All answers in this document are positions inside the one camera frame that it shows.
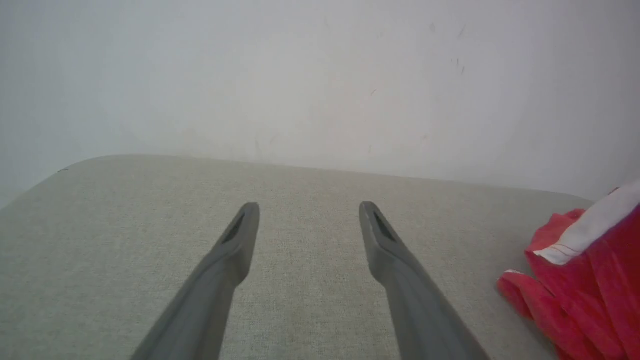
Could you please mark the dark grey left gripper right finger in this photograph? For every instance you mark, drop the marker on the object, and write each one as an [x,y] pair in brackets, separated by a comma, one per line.
[415,310]

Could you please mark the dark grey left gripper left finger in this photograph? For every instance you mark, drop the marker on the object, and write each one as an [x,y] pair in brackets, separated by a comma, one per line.
[210,300]

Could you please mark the red and white garment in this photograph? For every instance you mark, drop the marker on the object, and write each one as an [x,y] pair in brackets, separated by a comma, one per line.
[600,300]

